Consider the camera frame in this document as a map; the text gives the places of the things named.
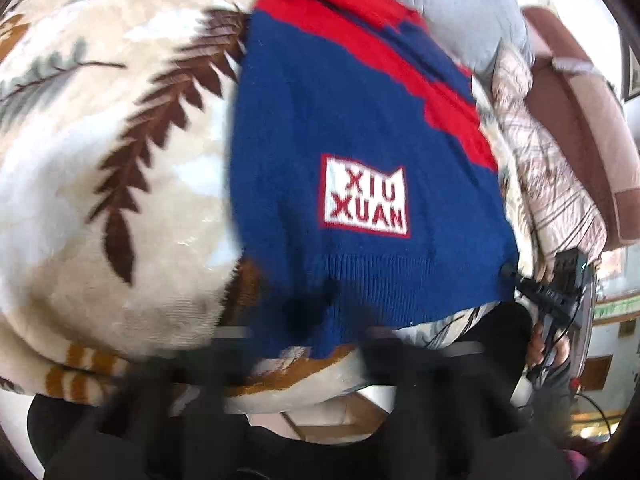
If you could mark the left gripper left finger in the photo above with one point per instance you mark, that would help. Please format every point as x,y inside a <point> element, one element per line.
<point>118,440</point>

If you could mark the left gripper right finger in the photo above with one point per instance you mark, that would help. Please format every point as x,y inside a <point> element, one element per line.
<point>450,418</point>

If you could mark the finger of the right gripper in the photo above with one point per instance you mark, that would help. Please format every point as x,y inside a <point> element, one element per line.
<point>535,292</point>

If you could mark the red and blue knit sweater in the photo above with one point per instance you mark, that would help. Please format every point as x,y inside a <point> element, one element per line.
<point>361,185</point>

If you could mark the pink patterned pillow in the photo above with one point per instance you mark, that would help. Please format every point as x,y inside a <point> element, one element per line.
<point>563,213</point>

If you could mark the cream leaf-print fleece blanket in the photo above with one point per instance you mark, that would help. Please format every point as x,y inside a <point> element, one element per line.
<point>117,236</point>

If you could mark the grey quilted bedspread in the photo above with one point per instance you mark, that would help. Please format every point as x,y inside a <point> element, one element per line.
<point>472,30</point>

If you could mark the picture frame on wall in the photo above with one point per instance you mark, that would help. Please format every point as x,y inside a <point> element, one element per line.
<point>631,71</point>

